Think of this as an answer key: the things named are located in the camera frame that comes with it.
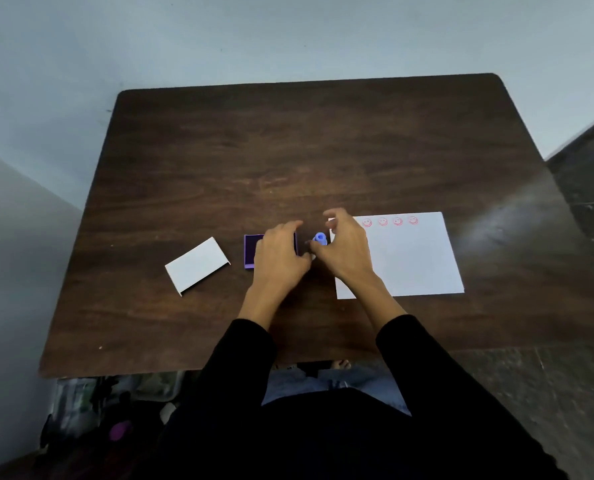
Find white ink pad lid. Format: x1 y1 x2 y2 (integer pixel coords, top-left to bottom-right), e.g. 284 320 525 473
164 237 231 297

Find purple ink pad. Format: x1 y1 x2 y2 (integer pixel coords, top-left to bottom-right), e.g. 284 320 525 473
243 233 299 271

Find person's right forearm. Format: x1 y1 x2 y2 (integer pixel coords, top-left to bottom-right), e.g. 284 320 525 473
335 272 478 420

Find person's left hand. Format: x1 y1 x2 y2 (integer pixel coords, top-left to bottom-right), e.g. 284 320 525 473
249 220 314 297

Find clear plastic bag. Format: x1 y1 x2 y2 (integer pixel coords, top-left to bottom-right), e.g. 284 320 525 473
51 371 184 448

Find white paper sheet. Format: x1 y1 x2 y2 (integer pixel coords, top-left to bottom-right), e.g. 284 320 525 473
328 212 465 300

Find person's blue jeans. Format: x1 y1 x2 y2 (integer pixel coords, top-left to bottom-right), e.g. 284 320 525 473
261 364 413 416

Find person's right hand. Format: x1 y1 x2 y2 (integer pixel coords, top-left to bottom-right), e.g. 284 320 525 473
309 208 381 288

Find person's left forearm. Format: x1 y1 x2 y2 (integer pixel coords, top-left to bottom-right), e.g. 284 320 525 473
197 282 299 395

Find person's black top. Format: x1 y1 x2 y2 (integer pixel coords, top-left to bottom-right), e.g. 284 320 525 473
149 315 575 480

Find small purple object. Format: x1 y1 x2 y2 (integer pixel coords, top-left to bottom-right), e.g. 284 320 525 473
108 420 134 443

